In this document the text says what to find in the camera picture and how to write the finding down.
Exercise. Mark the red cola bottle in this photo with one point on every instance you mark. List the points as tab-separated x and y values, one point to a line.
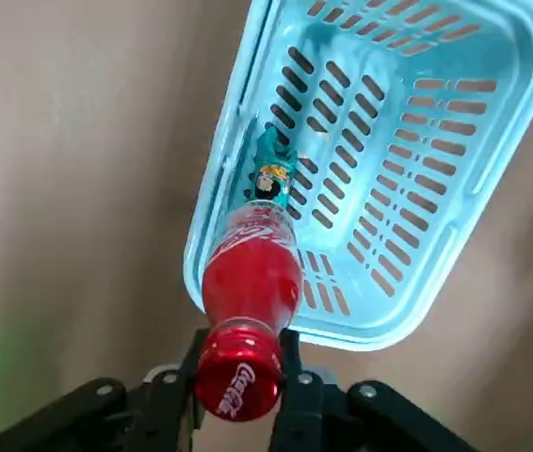
252	292

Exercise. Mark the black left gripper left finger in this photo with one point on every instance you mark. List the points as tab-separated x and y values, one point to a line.
83	414

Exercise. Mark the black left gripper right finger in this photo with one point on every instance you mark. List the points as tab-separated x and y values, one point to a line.
389	424

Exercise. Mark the blue plastic basket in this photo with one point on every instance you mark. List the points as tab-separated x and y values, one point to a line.
525	94

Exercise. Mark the teal chips bag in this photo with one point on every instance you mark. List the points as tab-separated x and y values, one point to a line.
271	179

